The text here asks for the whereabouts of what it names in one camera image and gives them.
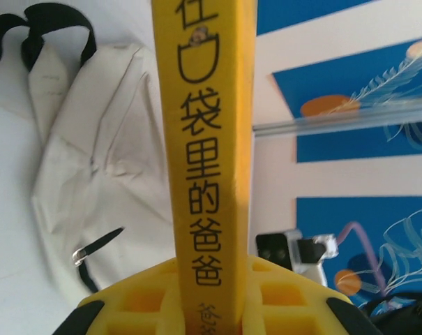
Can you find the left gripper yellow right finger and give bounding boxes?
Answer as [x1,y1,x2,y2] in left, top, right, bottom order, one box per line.
[238,253,384,335]

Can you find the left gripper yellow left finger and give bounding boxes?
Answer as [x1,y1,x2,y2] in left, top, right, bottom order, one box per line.
[56,258,188,335]

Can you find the cream canvas backpack black straps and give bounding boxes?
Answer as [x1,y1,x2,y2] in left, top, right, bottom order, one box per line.
[0,5,179,308]

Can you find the yellow book with blue picture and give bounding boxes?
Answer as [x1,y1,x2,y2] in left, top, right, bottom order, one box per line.
[151,0,259,335]

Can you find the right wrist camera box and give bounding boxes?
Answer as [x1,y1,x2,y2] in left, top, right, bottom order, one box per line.
[255,229,338,284]

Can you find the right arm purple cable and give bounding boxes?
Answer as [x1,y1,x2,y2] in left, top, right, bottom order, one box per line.
[336,221,393,308]

